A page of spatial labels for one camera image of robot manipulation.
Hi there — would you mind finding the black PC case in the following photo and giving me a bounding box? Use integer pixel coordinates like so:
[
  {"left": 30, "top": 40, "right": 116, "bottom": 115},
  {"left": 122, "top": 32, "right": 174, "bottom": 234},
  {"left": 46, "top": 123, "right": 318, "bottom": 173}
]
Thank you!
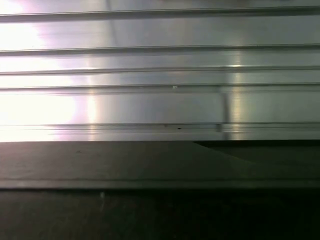
[{"left": 0, "top": 140, "right": 320, "bottom": 240}]

